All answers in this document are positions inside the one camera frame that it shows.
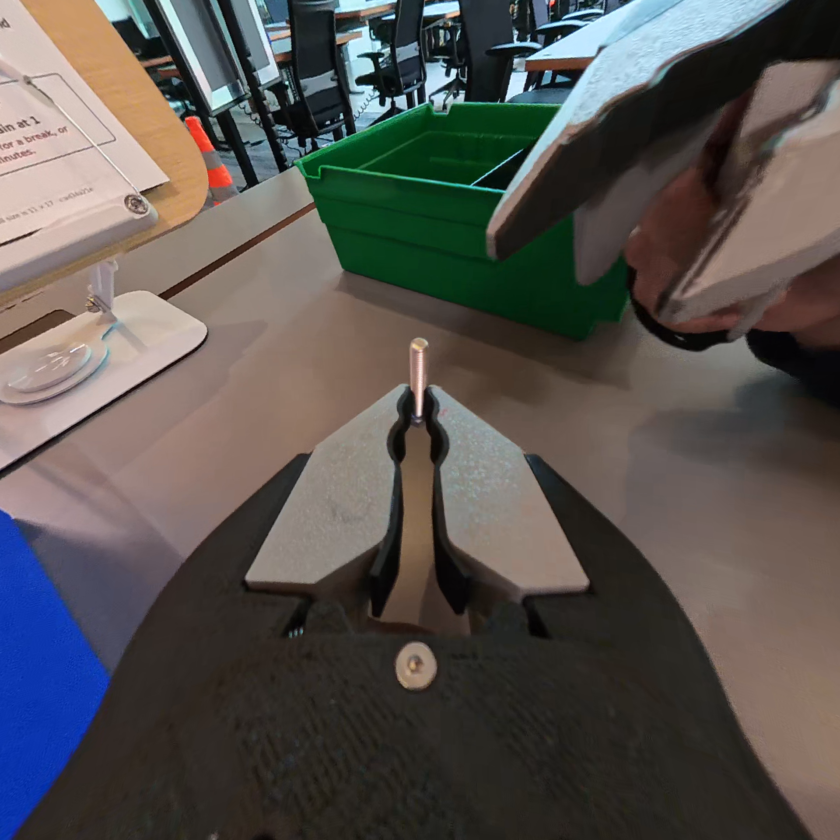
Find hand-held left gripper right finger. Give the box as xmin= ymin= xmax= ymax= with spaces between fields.
xmin=423 ymin=385 xmax=592 ymax=618

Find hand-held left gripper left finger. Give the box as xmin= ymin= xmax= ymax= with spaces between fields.
xmin=243 ymin=384 xmax=413 ymax=618

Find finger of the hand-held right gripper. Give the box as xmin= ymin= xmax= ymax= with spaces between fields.
xmin=487 ymin=0 xmax=840 ymax=261
xmin=656 ymin=58 xmax=840 ymax=327

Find silver hex bolt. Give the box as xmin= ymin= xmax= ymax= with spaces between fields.
xmin=408 ymin=337 xmax=431 ymax=426

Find green plastic bin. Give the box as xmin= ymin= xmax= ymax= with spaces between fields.
xmin=295 ymin=101 xmax=631 ymax=341

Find blue plastic bin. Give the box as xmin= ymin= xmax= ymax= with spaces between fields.
xmin=0 ymin=508 xmax=111 ymax=840

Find person's right forearm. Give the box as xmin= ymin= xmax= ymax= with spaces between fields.
xmin=745 ymin=328 xmax=840 ymax=408

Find person's right hand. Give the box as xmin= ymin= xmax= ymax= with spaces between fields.
xmin=623 ymin=97 xmax=840 ymax=349

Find grey office table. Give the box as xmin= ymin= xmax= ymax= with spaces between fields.
xmin=525 ymin=20 xmax=631 ymax=73

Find black bin divider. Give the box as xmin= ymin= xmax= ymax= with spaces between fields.
xmin=469 ymin=147 xmax=526 ymax=191

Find group of black office chairs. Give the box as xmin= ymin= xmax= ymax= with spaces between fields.
xmin=112 ymin=0 xmax=611 ymax=152

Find orange traffic cone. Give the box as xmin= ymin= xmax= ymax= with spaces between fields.
xmin=184 ymin=116 xmax=236 ymax=204

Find white framed grey panel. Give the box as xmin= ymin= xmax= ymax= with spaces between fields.
xmin=141 ymin=0 xmax=290 ymax=191

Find wooden display board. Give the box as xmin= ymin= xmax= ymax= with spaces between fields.
xmin=0 ymin=0 xmax=210 ymax=309

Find printed instruction sheet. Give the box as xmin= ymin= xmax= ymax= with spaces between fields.
xmin=0 ymin=0 xmax=172 ymax=247

